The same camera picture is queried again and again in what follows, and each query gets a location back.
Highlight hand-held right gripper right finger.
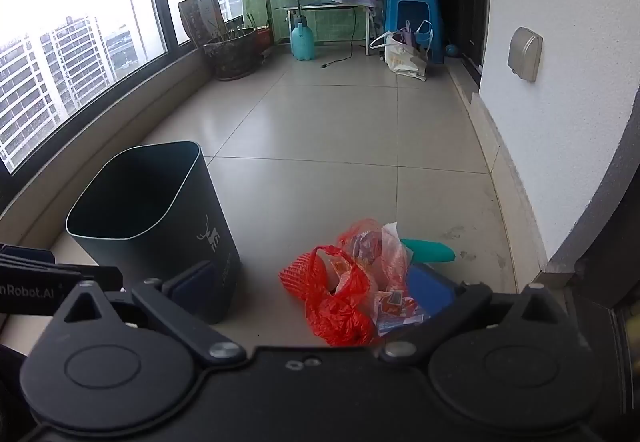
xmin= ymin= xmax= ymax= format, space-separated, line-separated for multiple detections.
xmin=382 ymin=264 xmax=598 ymax=365

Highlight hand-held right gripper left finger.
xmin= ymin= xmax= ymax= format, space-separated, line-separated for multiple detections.
xmin=54 ymin=261 xmax=247 ymax=364

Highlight colourful snack wrapper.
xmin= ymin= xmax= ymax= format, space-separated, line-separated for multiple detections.
xmin=372 ymin=289 xmax=431 ymax=338

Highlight dark green trash bin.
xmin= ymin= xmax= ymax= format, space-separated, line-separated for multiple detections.
xmin=66 ymin=140 xmax=242 ymax=325

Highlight red plastic bag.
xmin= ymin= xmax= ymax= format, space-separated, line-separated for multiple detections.
xmin=306 ymin=246 xmax=377 ymax=348

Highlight orange mesh net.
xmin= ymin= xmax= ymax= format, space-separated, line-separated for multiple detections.
xmin=278 ymin=249 xmax=331 ymax=298

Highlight teal plastic object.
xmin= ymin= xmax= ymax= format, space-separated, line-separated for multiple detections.
xmin=399 ymin=238 xmax=457 ymax=267

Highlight white shopping bag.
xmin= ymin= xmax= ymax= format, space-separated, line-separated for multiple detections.
xmin=369 ymin=20 xmax=434 ymax=82

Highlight teal spray bottle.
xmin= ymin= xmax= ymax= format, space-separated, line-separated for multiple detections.
xmin=291 ymin=0 xmax=317 ymax=61

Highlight brown cardboard pictures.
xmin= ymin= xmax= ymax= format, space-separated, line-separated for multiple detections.
xmin=177 ymin=0 xmax=226 ymax=45

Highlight blue plastic stool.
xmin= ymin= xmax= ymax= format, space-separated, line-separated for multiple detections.
xmin=384 ymin=0 xmax=446 ymax=65

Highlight black power cable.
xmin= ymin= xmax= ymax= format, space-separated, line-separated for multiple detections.
xmin=321 ymin=9 xmax=358 ymax=69

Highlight grey wall socket cover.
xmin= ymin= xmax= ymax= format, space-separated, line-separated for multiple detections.
xmin=507 ymin=26 xmax=544 ymax=83

